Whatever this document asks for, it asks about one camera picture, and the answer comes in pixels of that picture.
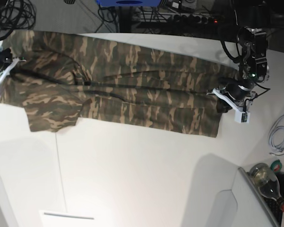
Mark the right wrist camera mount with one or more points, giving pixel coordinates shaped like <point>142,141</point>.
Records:
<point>6,71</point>

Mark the green tape roll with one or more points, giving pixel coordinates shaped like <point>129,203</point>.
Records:
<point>276,166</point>

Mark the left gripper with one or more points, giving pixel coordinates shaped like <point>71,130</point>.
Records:
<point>236,91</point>

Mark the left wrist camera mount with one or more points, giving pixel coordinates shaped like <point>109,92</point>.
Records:
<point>241,107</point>

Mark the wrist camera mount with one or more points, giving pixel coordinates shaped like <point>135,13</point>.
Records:
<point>241,107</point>
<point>6,71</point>

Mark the blue box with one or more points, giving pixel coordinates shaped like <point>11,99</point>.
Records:
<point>130,3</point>

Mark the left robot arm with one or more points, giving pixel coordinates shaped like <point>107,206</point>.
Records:
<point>252,17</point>

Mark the black power strip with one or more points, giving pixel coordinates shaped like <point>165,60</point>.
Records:
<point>202,19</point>

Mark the clear glass bottle red cap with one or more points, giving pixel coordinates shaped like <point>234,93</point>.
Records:
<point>267,183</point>

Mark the camouflage t-shirt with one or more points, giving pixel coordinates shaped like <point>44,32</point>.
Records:
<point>64,77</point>

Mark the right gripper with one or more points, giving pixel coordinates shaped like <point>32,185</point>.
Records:
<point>5,58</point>

